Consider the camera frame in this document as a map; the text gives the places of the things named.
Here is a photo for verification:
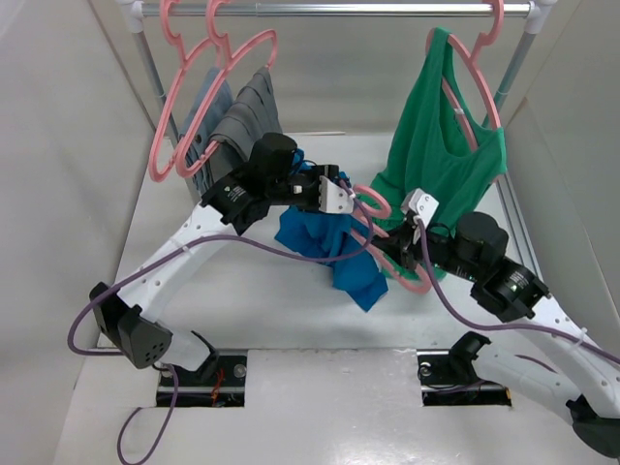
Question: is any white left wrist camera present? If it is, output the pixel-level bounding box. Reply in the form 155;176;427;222
319;176;355;214

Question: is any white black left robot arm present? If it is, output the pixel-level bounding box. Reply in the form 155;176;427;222
89;133;353;385

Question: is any pink hanger with grey clothes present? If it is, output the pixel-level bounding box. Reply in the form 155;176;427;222
175;1;278;178

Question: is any light blue garment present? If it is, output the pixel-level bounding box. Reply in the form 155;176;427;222
179;67;233;195

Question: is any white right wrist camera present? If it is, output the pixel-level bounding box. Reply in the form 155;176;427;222
400;188;439;227

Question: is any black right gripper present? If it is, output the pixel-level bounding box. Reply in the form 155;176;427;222
372;217;482;282

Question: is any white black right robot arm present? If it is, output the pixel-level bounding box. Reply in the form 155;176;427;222
372;212;619;459

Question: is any blue t shirt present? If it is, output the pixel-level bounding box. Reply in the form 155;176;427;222
273;147;389;312

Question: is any grey pleated skirt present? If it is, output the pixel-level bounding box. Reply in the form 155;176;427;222
206;67;283;188

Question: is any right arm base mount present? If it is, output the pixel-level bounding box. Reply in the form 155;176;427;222
417;350;512;407

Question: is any green tank top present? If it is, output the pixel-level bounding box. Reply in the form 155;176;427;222
368;26;509;282

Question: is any metal clothes rack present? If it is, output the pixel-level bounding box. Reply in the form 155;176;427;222
118;1;544;167

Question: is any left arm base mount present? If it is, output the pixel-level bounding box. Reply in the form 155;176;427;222
175;350;248;408

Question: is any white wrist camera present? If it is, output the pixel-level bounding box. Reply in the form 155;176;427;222
319;176;355;214
400;188;439;227

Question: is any pink hanger with green shirt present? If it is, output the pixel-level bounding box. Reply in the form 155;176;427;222
440;0;505;152

